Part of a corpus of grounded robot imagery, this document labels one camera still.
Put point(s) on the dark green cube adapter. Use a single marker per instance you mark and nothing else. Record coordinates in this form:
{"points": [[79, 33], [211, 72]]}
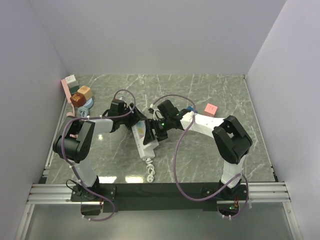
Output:
{"points": [[74, 89]]}

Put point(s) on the white power strip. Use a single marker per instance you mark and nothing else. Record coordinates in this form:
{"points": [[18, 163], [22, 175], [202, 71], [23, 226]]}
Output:
{"points": [[138, 131]]}

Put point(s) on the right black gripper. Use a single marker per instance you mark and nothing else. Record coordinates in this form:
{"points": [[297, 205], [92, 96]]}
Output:
{"points": [[149, 135]]}

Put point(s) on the brown wooden cube adapter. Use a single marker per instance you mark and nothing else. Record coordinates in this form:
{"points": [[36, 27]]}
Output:
{"points": [[78, 99]]}

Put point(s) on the white cube adapter on pink strip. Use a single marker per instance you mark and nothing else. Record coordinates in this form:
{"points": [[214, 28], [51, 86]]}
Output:
{"points": [[71, 81]]}

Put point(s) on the pink power strip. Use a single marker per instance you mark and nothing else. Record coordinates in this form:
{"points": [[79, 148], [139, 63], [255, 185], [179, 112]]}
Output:
{"points": [[66, 90]]}

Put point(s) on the pink cube plug adapter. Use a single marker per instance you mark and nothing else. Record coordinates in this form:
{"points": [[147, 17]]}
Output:
{"points": [[210, 110]]}

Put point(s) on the light blue round adapter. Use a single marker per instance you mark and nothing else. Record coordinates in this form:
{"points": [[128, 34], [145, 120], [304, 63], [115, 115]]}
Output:
{"points": [[89, 103]]}

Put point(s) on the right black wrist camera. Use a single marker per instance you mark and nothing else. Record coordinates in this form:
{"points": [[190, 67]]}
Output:
{"points": [[167, 109]]}

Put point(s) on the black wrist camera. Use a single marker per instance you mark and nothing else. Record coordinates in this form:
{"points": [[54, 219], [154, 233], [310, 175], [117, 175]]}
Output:
{"points": [[117, 108], [167, 109]]}

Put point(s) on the white cube plug adapter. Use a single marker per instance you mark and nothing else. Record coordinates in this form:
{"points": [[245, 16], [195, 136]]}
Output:
{"points": [[151, 145]]}

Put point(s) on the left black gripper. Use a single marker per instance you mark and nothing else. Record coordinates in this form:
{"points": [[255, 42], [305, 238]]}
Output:
{"points": [[136, 116]]}

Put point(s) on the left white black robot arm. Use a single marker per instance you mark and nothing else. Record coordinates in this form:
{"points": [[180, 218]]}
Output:
{"points": [[73, 141]]}

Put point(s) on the blue cube plug adapter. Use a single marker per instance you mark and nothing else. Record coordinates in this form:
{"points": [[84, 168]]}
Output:
{"points": [[192, 109]]}

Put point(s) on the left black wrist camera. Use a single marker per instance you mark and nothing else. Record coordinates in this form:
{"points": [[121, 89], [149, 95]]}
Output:
{"points": [[117, 108]]}

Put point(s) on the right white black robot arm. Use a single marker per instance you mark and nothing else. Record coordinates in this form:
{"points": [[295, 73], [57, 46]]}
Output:
{"points": [[232, 140]]}

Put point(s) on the tan wooden cube adapter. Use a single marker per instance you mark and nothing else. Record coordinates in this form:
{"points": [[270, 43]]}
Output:
{"points": [[86, 92]]}

